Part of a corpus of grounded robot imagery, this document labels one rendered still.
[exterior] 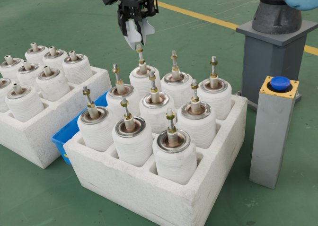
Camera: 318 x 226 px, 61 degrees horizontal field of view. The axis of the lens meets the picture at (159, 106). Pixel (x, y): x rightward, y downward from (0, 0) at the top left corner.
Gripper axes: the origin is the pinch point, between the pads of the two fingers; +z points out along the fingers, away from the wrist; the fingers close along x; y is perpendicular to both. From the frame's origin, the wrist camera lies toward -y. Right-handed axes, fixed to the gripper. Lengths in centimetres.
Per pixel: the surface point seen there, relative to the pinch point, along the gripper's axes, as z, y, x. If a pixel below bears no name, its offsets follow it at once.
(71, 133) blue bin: 26.9, -16.3, -22.7
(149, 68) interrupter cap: 9.5, 1.3, 2.4
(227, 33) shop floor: 35, -18, 90
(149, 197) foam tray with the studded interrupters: 23.0, 25.5, -27.8
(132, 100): 11.0, 7.3, -12.2
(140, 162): 17.5, 20.1, -24.1
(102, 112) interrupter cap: 9.6, 5.6, -21.4
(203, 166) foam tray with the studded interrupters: 16.8, 33.9, -17.1
